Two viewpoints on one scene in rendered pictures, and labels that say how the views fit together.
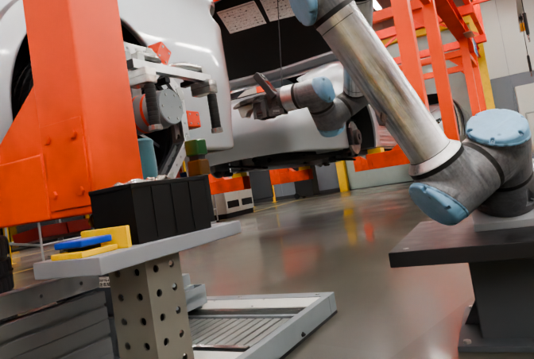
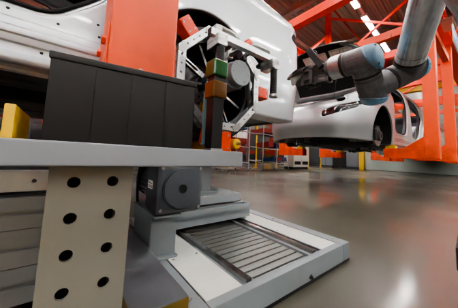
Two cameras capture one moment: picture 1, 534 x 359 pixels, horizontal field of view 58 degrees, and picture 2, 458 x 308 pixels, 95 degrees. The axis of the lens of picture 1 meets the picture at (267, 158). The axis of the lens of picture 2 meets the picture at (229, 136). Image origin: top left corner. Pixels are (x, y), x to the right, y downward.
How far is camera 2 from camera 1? 77 cm
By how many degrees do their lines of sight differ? 24
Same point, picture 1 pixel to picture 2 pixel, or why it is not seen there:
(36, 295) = (26, 180)
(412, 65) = (431, 95)
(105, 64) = not seen: outside the picture
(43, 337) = (22, 222)
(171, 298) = (95, 229)
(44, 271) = not seen: outside the picture
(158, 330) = (47, 274)
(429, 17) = (446, 70)
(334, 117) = (380, 84)
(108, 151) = (133, 62)
